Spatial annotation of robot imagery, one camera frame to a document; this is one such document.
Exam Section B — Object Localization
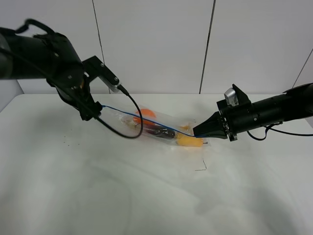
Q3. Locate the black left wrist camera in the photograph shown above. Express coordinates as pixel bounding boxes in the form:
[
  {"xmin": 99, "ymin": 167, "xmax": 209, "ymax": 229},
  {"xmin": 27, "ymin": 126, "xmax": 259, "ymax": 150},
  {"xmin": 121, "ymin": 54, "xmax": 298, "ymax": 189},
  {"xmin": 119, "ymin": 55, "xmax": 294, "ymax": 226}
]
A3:
[{"xmin": 83, "ymin": 56, "xmax": 120, "ymax": 93}]

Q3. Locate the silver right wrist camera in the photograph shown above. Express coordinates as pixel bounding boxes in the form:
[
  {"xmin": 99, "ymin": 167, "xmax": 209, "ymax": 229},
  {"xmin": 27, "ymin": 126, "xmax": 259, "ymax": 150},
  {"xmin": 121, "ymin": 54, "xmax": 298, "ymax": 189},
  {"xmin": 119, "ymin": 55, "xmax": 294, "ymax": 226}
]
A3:
[{"xmin": 224, "ymin": 84, "xmax": 251, "ymax": 107}]

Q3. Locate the black left camera cable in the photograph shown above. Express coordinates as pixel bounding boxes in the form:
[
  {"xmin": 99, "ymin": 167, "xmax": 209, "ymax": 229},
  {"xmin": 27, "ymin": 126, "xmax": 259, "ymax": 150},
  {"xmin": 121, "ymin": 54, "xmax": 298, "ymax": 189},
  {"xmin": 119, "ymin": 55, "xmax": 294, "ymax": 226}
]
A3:
[{"xmin": 73, "ymin": 84, "xmax": 144, "ymax": 139}]

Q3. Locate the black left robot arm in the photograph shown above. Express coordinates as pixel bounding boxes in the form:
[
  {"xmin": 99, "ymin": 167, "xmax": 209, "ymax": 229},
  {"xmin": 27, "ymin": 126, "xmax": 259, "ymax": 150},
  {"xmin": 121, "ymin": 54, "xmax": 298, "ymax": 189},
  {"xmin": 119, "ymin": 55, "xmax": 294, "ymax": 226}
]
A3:
[{"xmin": 0, "ymin": 19, "xmax": 102, "ymax": 121}]

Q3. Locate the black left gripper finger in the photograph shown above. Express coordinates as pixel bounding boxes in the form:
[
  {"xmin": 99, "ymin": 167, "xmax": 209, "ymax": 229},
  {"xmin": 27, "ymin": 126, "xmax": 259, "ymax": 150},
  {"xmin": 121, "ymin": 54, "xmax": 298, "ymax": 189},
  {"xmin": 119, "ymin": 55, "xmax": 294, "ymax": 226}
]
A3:
[{"xmin": 79, "ymin": 101, "xmax": 102, "ymax": 121}]

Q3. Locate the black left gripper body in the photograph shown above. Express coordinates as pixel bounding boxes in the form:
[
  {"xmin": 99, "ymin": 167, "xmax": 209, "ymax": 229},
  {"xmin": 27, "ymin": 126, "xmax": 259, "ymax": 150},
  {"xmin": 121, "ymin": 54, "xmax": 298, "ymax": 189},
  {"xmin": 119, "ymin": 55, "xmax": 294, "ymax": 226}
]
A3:
[{"xmin": 56, "ymin": 74, "xmax": 94, "ymax": 112}]

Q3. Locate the purple eggplant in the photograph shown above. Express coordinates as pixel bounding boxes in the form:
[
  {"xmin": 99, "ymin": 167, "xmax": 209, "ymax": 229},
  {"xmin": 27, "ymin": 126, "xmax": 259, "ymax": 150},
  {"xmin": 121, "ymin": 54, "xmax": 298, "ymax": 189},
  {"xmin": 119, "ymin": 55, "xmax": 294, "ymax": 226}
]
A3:
[{"xmin": 144, "ymin": 125, "xmax": 176, "ymax": 140}]

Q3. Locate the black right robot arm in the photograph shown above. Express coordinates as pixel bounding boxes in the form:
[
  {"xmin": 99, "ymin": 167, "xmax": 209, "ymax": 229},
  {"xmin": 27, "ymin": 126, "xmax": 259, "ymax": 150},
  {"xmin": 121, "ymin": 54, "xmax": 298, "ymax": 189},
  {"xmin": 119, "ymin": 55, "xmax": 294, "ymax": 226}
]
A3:
[{"xmin": 193, "ymin": 83, "xmax": 313, "ymax": 141}]

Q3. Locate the yellow pear fruit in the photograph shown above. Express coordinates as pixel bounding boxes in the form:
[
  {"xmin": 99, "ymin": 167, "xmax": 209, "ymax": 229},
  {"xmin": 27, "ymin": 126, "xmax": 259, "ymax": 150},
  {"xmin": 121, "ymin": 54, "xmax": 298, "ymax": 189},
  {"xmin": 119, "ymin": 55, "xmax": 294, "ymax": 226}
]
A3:
[{"xmin": 176, "ymin": 125, "xmax": 204, "ymax": 147}]

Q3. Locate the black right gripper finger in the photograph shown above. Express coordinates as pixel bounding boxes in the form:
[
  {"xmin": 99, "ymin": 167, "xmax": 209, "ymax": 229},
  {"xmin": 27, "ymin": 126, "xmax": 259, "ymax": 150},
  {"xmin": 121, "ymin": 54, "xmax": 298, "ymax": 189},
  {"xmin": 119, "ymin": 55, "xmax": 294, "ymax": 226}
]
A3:
[
  {"xmin": 194, "ymin": 133, "xmax": 228, "ymax": 140},
  {"xmin": 193, "ymin": 112, "xmax": 224, "ymax": 134}
]

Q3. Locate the clear zip bag blue seal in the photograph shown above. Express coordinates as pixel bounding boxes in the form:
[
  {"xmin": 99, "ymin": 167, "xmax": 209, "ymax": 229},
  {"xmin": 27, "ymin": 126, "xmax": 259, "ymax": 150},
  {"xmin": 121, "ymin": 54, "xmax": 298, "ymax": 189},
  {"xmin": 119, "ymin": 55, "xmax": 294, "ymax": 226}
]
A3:
[{"xmin": 102, "ymin": 105, "xmax": 210, "ymax": 147}]

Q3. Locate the orange round fruit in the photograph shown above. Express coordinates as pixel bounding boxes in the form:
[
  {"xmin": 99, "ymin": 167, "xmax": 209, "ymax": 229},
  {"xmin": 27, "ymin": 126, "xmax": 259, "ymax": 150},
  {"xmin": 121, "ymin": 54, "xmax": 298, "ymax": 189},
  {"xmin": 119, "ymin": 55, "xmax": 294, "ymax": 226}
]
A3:
[{"xmin": 133, "ymin": 108, "xmax": 156, "ymax": 125}]

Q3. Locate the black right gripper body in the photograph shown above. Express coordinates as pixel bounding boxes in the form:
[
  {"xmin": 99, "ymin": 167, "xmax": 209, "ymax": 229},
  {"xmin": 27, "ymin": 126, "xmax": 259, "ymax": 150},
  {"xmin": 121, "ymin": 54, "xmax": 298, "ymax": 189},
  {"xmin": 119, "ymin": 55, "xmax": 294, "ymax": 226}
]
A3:
[{"xmin": 217, "ymin": 97, "xmax": 256, "ymax": 141}]

